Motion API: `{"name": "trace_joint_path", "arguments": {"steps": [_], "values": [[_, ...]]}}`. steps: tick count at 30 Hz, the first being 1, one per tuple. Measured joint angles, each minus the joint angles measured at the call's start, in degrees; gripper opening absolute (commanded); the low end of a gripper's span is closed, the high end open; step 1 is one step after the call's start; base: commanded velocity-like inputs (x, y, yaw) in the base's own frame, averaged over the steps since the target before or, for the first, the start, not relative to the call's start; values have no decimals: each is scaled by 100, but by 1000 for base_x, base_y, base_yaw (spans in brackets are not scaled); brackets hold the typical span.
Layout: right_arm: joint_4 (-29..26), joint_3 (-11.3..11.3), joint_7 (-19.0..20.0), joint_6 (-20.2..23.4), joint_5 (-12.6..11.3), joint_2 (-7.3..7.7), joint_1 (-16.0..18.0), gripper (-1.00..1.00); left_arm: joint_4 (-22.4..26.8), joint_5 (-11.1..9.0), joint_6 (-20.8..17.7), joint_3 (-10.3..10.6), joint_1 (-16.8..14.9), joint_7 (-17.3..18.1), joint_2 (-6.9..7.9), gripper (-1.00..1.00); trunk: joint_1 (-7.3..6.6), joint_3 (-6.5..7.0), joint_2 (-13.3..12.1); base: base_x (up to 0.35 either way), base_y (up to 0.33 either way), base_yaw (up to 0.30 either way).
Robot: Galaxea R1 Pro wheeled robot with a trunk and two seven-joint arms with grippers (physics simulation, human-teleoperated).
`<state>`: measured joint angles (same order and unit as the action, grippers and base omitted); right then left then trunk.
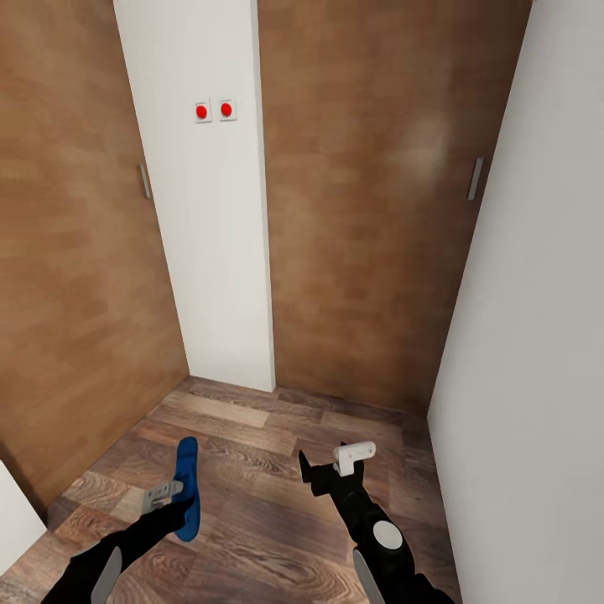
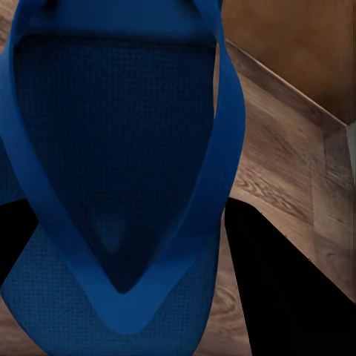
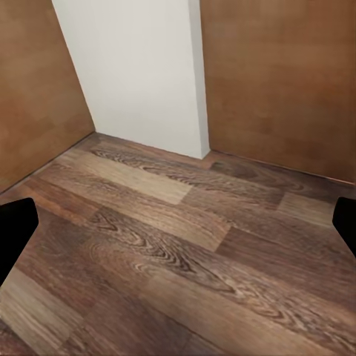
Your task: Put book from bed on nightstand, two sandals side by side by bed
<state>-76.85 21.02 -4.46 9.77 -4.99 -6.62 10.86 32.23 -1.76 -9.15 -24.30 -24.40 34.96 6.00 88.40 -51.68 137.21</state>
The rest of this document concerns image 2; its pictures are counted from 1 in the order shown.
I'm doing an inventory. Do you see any sandal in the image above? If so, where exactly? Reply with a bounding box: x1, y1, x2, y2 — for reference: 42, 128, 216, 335
0, 0, 245, 356

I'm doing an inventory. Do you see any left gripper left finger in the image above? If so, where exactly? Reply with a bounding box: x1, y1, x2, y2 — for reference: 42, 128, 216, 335
0, 198, 39, 286

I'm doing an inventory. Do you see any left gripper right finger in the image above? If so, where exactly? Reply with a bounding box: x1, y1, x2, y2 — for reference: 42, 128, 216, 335
225, 197, 356, 356

